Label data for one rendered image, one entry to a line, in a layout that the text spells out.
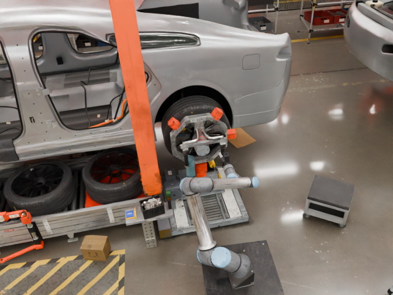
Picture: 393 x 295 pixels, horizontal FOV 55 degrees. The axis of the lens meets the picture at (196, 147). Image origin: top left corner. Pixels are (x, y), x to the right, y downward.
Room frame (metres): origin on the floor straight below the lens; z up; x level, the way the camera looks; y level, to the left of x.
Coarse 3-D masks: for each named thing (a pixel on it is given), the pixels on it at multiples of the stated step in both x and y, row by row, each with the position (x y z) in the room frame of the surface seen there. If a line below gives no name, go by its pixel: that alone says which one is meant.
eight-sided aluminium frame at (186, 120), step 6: (198, 114) 2.91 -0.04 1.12; (204, 114) 2.91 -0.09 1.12; (210, 114) 2.91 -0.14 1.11; (186, 120) 2.83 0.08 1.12; (192, 120) 2.84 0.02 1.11; (198, 120) 2.85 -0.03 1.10; (204, 120) 2.86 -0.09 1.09; (210, 120) 2.87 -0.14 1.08; (216, 120) 2.88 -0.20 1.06; (180, 126) 2.82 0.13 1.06; (222, 126) 2.90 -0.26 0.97; (174, 132) 2.82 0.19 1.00; (174, 138) 2.81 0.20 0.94; (174, 144) 2.81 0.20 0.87; (174, 150) 2.81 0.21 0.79; (216, 150) 2.90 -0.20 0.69; (180, 156) 2.82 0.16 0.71; (198, 156) 2.91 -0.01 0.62; (204, 156) 2.90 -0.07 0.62; (210, 156) 2.89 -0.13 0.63; (198, 162) 2.85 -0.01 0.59; (204, 162) 2.86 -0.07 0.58
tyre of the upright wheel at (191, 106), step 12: (192, 96) 3.14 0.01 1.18; (204, 96) 3.17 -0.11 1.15; (168, 108) 3.10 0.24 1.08; (180, 108) 2.98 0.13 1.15; (192, 108) 2.94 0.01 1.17; (204, 108) 2.95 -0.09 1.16; (168, 120) 2.95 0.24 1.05; (180, 120) 2.91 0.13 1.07; (168, 132) 2.89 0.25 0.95; (168, 144) 2.89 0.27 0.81
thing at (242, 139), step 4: (236, 128) 4.19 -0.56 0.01; (240, 128) 4.18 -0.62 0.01; (236, 132) 4.10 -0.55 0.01; (240, 132) 4.10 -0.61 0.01; (244, 132) 4.09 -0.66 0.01; (236, 136) 4.01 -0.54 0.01; (240, 136) 4.00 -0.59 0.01; (244, 136) 4.00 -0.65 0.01; (248, 136) 4.00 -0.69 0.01; (228, 140) 3.93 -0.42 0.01; (232, 140) 3.92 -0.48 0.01; (236, 140) 3.92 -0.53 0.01; (240, 140) 3.91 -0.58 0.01; (244, 140) 3.91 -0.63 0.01; (248, 140) 3.90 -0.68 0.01; (252, 140) 3.90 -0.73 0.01; (256, 140) 3.89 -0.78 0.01; (232, 144) 3.85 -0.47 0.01; (236, 144) 3.84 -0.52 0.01; (240, 144) 3.84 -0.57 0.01; (244, 144) 3.83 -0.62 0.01; (248, 144) 3.83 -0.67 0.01
